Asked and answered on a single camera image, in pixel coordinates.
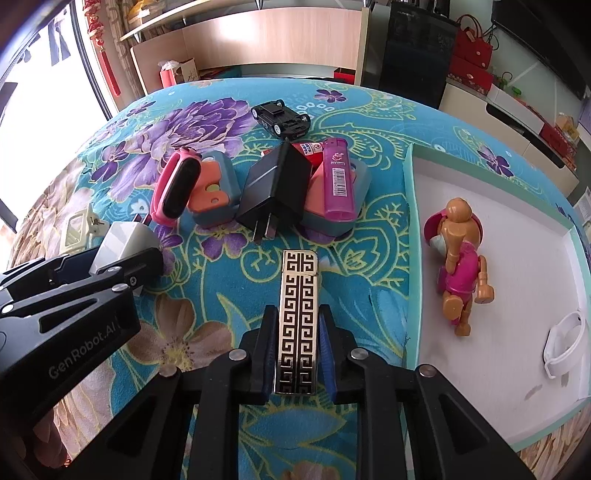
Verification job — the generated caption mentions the beige paper bag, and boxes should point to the beige paper bag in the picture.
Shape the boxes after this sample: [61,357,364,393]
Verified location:
[178,58,200,84]

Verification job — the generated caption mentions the red gift bags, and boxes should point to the red gift bags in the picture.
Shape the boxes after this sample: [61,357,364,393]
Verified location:
[445,14,496,95]

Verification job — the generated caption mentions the orange teal toy block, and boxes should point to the orange teal toy block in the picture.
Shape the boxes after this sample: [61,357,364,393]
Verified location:
[187,151,242,228]

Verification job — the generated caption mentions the yellow bag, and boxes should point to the yellow bag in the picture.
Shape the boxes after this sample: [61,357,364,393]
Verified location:
[127,0,158,21]

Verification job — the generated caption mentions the wooden desk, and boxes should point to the wooden desk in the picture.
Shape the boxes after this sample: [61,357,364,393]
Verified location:
[120,0,371,97]

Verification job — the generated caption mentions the white wristband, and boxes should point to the white wristband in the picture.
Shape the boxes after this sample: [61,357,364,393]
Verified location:
[542,311,585,379]

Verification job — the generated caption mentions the white television stand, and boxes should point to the white television stand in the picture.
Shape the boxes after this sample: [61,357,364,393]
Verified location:
[438,76,580,199]

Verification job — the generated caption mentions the black toy car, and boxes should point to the black toy car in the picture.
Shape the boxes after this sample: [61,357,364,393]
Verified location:
[250,98,311,138]

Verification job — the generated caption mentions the pink dog toy figure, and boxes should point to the pink dog toy figure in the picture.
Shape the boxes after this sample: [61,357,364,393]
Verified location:
[424,197,496,337]

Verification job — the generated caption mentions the stack of red boxes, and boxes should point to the stack of red boxes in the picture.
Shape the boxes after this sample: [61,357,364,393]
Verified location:
[540,122,581,172]

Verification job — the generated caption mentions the white flat box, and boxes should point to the white flat box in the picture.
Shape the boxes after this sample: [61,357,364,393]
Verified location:
[487,83,546,133]

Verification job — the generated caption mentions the black charger adapter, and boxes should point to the black charger adapter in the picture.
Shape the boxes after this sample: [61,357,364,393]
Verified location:
[235,142,312,244]

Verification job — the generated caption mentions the orange packet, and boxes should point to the orange packet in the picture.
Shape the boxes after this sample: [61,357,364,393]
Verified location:
[300,159,372,241]

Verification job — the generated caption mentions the pink tube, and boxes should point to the pink tube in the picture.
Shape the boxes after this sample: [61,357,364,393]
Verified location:
[322,137,357,221]

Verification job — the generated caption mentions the gold black patterned lighter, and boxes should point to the gold black patterned lighter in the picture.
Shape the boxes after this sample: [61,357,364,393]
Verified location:
[273,249,324,397]

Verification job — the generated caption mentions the black cabinet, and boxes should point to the black cabinet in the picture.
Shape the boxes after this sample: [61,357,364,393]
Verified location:
[379,0,458,109]

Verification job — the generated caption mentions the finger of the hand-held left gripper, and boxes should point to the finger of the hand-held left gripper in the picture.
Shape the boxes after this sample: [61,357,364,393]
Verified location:
[0,251,100,296]
[0,248,164,344]

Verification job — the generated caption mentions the teal storage box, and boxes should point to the teal storage box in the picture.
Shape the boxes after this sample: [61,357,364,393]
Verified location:
[403,144,591,455]

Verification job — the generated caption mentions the white charger plug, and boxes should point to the white charger plug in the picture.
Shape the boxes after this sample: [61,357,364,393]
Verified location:
[89,212,154,276]

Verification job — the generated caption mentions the floral turquoise blanket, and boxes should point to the floral turquoise blanket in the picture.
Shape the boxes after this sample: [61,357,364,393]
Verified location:
[0,76,580,480]

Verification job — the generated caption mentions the small red bottle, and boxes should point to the small red bottle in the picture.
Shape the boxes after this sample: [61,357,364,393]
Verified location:
[261,141,326,171]

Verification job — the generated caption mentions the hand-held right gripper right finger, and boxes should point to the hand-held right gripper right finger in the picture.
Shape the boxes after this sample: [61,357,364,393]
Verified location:
[316,305,539,480]

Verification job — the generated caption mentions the hanging dark clothes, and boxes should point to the hanging dark clothes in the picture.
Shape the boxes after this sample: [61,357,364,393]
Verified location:
[21,9,72,65]

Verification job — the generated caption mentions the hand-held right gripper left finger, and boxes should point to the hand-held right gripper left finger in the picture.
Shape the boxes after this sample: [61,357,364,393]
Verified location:
[60,305,280,480]

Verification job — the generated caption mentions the pink smart band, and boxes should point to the pink smart band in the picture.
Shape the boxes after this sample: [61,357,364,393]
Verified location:
[151,147,203,227]

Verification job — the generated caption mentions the red knot decoration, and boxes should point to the red knot decoration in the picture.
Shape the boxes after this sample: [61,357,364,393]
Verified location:
[85,0,123,97]

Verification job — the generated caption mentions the black television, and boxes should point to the black television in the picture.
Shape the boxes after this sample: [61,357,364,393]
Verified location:
[489,0,591,100]

